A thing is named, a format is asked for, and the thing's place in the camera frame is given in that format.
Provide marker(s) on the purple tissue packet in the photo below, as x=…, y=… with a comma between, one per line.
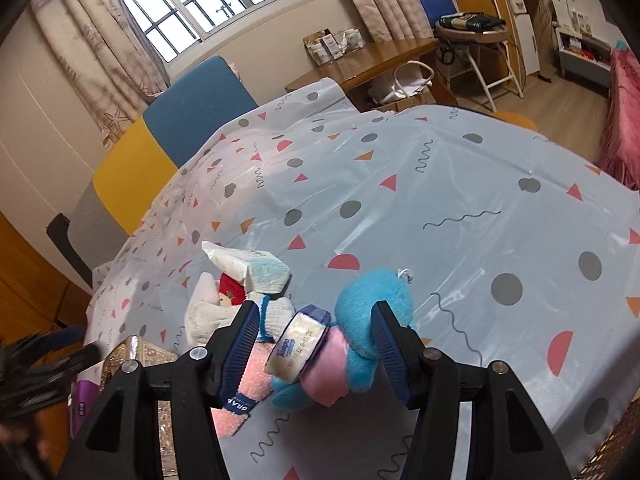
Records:
x=80, y=402

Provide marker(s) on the white wet wipes packet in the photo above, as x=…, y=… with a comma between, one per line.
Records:
x=250, y=265

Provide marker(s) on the small doll with red hat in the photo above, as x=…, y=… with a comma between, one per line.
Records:
x=232, y=290

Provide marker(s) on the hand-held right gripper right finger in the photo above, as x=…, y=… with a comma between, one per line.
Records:
x=387, y=355

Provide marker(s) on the pink fluffy dishcloth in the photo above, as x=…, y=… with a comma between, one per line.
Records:
x=257, y=371

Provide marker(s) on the curved wooden desk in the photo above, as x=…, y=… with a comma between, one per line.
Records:
x=380, y=57

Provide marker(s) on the dark green power tool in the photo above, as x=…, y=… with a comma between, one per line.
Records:
x=467, y=22

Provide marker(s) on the ornate silver tissue box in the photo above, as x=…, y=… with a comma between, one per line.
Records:
x=125, y=351

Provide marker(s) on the blue plush toy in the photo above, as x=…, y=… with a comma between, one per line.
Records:
x=372, y=290

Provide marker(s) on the blue pocket tissue pack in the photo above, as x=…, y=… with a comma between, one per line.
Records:
x=295, y=345

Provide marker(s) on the blue yellow grey padded chair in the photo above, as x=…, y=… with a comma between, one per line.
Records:
x=200, y=105

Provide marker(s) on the white mini fridge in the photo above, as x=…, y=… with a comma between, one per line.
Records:
x=525, y=30

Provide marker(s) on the blue folding chair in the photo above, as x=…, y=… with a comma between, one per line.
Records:
x=440, y=2

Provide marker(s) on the barred window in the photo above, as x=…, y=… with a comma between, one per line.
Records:
x=210, y=0

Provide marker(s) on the wooden board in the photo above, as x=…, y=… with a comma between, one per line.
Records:
x=480, y=0

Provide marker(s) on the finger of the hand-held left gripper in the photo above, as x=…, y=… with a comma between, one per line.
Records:
x=40, y=365

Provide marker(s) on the patterned plastic tablecloth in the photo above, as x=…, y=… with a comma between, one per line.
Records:
x=450, y=260

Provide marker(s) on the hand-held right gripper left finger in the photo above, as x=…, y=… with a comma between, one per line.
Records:
x=234, y=362

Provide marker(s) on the wooden cabinet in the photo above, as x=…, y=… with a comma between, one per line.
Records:
x=30, y=280

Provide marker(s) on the white knit sock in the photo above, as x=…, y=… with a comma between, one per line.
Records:
x=205, y=320

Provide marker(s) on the white low shelf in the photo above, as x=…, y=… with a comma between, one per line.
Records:
x=580, y=45

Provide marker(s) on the white tote bag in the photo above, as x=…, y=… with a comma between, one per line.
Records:
x=405, y=82

